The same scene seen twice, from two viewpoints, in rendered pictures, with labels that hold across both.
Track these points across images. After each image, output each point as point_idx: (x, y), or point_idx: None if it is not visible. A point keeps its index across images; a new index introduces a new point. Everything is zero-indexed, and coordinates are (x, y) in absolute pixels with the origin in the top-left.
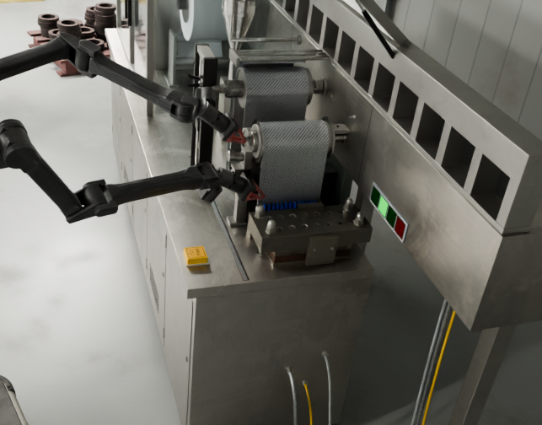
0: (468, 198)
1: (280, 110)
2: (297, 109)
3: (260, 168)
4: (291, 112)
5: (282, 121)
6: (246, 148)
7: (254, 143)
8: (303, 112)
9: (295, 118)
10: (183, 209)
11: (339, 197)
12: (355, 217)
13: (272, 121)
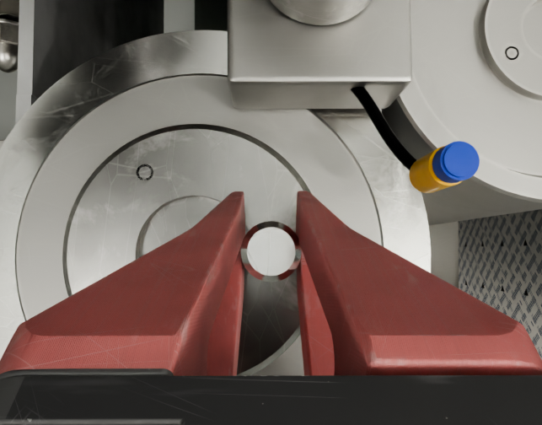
0: None
1: (523, 291)
2: (477, 290)
3: (27, 39)
4: (491, 273)
5: (511, 223)
6: (305, 94)
7: (69, 288)
8: (462, 268)
9: (478, 238)
10: None
11: (206, 16)
12: (6, 40)
13: None
